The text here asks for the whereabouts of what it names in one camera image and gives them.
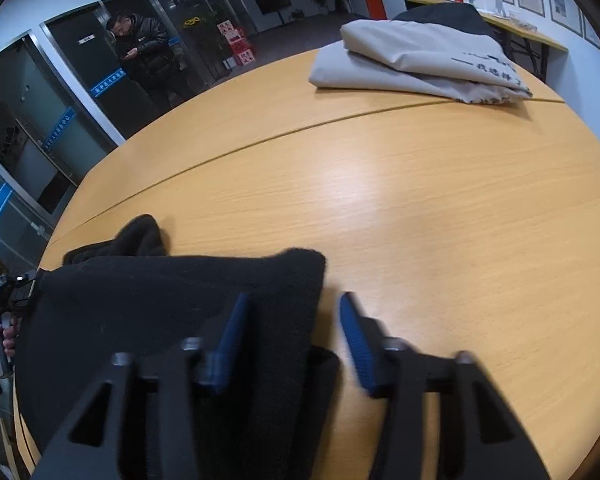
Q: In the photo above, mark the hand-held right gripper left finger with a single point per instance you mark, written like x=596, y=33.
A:
x=230, y=345

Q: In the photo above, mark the black fleece jacket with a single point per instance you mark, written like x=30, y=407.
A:
x=155, y=300

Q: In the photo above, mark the grey folded jacket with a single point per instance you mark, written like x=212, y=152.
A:
x=405, y=60

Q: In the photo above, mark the black television screen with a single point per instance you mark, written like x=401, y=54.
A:
x=271, y=3

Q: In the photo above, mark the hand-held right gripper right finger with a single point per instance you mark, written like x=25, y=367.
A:
x=359, y=345

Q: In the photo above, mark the glass partition with blue stripe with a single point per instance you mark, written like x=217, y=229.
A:
x=40, y=150

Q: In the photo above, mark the long wooden side table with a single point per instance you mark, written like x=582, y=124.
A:
x=535, y=34

